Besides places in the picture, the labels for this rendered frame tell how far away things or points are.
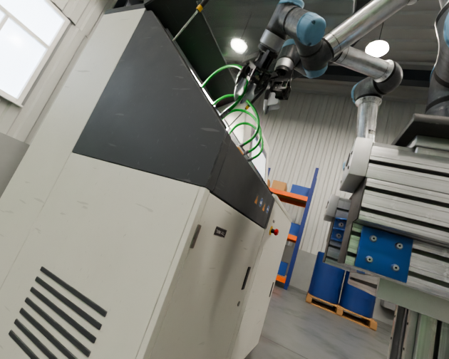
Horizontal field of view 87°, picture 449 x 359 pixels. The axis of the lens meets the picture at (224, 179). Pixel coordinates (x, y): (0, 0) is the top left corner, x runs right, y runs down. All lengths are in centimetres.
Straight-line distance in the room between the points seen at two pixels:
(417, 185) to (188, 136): 54
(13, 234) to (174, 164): 65
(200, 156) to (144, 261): 30
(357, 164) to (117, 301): 64
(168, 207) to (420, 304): 60
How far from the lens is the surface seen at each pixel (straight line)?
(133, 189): 73
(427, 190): 60
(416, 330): 85
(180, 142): 69
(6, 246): 112
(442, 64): 70
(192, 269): 66
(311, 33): 81
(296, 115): 869
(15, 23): 497
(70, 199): 91
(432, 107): 74
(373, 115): 138
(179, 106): 77
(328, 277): 549
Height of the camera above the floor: 70
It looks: 12 degrees up
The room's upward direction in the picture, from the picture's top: 20 degrees clockwise
